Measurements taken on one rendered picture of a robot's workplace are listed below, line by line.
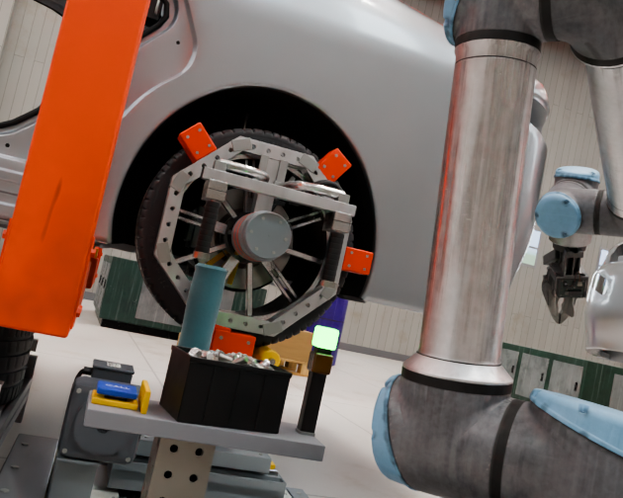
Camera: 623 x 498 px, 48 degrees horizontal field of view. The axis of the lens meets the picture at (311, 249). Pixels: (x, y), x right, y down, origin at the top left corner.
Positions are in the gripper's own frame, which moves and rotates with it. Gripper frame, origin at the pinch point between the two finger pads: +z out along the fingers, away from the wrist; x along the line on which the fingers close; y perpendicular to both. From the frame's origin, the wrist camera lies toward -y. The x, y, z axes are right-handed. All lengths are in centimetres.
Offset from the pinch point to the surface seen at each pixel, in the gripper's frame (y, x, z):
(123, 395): 51, -87, -10
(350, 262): -39, -51, 4
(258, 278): -46, -81, 12
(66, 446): 27, -113, 21
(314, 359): 35, -54, -9
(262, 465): -11, -76, 57
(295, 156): -45, -67, -27
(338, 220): -21, -53, -16
